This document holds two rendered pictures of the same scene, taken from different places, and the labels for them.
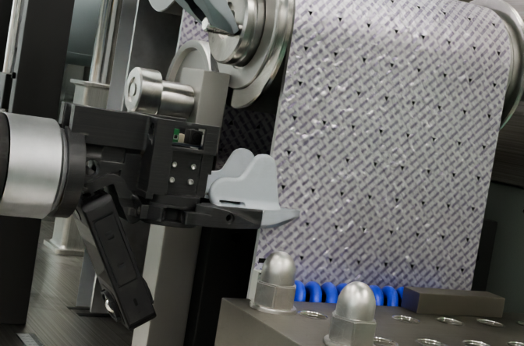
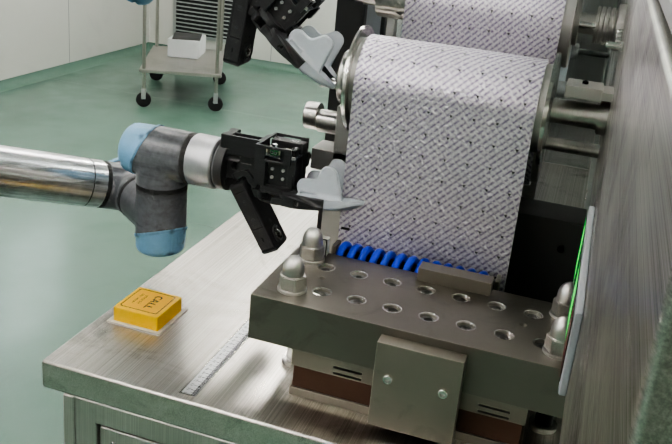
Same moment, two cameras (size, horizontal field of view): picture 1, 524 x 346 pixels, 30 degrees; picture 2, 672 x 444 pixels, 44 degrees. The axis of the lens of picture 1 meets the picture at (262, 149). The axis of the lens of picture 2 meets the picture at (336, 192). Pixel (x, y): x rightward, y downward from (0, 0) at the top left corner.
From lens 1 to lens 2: 0.81 m
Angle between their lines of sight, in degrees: 47
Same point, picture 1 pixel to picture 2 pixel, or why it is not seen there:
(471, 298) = (461, 278)
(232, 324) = not seen: hidden behind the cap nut
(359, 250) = (411, 231)
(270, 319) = not seen: hidden behind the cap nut
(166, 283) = (327, 229)
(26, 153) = (191, 158)
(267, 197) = (331, 192)
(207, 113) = (341, 132)
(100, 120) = (234, 141)
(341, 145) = (392, 163)
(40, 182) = (199, 173)
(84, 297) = not seen: hidden behind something
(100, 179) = (238, 172)
